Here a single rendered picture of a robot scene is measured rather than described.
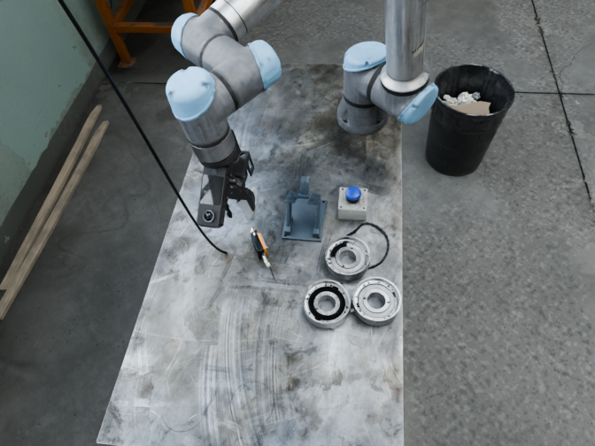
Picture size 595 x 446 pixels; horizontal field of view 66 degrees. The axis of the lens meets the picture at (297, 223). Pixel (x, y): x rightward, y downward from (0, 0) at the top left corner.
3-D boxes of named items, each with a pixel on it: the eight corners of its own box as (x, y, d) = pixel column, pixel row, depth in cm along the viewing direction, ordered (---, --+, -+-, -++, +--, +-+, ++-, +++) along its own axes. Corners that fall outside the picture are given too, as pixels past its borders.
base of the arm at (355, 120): (338, 99, 141) (338, 73, 133) (388, 100, 139) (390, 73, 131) (335, 134, 133) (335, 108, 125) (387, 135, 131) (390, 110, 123)
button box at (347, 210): (366, 220, 115) (367, 210, 111) (337, 219, 116) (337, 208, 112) (367, 196, 120) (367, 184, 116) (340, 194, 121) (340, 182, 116)
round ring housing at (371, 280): (387, 279, 106) (389, 271, 102) (406, 319, 100) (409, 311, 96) (344, 292, 104) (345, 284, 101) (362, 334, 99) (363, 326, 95)
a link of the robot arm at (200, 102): (225, 75, 68) (179, 107, 65) (243, 127, 77) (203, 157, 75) (196, 54, 71) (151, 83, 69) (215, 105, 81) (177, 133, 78)
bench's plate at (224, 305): (402, 484, 84) (404, 483, 83) (100, 444, 92) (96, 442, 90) (400, 70, 150) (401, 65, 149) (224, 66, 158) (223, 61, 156)
